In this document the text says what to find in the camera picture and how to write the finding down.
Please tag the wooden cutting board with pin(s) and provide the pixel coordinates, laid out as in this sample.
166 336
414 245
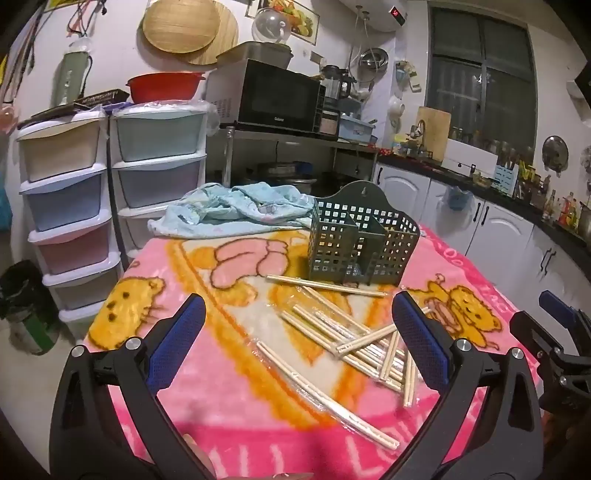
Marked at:
434 134

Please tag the white box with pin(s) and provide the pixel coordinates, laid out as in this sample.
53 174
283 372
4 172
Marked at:
468 154

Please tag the white hanging scoop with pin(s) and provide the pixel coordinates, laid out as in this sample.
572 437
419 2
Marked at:
398 110

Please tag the green plastic utensil basket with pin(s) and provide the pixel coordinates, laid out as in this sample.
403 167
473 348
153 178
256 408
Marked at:
332 244

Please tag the bunch of chopsticks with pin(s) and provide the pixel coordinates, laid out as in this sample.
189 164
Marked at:
323 285

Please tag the dark window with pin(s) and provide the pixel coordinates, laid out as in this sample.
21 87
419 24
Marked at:
480 74

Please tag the black flat tray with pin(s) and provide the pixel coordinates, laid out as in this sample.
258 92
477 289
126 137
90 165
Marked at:
69 108

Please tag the pink hanging scoop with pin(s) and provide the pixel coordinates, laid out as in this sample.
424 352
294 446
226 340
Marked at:
7 117

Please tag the drawer tower with cream drawer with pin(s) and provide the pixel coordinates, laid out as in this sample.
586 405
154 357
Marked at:
60 194

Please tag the light blue cloth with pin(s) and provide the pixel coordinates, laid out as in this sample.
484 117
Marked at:
221 207

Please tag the blue hanging bin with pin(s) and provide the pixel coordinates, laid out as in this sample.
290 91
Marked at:
459 198

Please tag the row of spice jars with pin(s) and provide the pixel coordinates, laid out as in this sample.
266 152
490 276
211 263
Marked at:
489 145

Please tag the metal shelf table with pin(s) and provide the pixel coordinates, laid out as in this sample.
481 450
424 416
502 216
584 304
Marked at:
295 138

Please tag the row of condiment bottles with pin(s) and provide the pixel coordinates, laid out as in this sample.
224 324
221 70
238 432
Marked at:
561 207

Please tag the steel pot lid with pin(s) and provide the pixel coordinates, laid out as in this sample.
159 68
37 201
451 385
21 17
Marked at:
554 152

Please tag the hanging steel bowls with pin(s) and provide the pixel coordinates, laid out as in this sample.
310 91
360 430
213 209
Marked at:
373 60

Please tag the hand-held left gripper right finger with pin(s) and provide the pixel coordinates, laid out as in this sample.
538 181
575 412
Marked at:
418 344

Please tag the light blue utensil holder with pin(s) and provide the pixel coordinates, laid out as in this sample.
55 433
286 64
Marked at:
505 180

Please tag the steel pot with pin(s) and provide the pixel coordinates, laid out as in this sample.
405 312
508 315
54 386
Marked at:
286 177

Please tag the green insulated bottle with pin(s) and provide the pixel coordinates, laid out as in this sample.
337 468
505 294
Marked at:
69 76

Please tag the round wooden board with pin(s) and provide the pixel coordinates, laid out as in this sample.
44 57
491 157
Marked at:
226 41

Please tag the person's left hand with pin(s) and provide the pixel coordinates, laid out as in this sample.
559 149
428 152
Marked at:
198 457

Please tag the drawer tower with teal drawer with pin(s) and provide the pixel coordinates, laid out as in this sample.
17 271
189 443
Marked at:
157 161

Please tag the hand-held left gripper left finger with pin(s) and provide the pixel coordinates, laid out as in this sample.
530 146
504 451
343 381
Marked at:
178 344

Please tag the fruit wall poster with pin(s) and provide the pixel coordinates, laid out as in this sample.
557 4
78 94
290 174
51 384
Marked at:
302 21

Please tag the black blender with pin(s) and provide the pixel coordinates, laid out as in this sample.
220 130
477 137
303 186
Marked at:
337 83

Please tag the black microwave oven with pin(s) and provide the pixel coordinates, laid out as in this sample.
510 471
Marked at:
272 99

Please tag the white water heater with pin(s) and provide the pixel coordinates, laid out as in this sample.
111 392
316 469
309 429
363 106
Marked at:
369 14

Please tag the round bamboo tray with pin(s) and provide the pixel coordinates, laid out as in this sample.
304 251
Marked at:
180 25

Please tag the glass pot lid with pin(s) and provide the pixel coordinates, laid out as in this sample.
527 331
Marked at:
270 25

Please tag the grey-green lidded container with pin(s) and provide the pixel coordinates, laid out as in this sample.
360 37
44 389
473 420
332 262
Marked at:
254 53

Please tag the dark bucket with green bag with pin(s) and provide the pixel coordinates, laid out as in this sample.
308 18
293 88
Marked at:
27 309

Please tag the pink printed blanket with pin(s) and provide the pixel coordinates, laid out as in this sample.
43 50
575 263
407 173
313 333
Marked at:
249 415

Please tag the red plastic basin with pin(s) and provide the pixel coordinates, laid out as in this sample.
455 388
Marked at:
161 87

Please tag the white kitchen cabinets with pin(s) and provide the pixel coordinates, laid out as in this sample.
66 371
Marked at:
498 226

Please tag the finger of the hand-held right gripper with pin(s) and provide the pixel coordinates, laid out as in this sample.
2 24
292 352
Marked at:
531 327
551 302

